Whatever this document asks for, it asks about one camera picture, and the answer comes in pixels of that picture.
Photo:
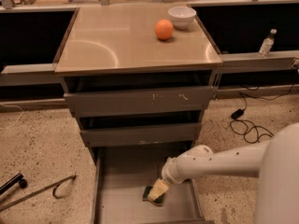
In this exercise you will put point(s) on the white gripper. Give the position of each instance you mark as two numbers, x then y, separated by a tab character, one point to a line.
170	173

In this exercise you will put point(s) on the green yellow sponge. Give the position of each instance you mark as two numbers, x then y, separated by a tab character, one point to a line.
153	199

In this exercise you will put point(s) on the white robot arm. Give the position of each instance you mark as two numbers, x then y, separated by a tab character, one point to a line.
275	162

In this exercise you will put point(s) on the bottom grey open drawer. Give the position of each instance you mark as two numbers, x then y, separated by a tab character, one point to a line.
123	173

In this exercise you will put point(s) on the middle grey drawer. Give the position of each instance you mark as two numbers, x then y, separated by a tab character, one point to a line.
141	135

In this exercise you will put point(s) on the top grey drawer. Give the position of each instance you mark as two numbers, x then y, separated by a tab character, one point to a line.
132	102

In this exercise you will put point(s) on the grey drawer cabinet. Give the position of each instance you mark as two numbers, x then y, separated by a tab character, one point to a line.
114	48

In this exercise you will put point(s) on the metal rod with hook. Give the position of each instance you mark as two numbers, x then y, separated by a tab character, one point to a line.
52	186

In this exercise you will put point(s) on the black caster leg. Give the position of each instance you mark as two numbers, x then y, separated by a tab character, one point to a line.
16	179

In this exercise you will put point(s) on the orange fruit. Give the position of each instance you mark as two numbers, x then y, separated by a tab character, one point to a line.
164	29

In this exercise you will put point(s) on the white bowl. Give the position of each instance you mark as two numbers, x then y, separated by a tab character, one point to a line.
181	17

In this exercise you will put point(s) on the clear plastic water bottle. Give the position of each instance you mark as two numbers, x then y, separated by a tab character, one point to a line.
268	43

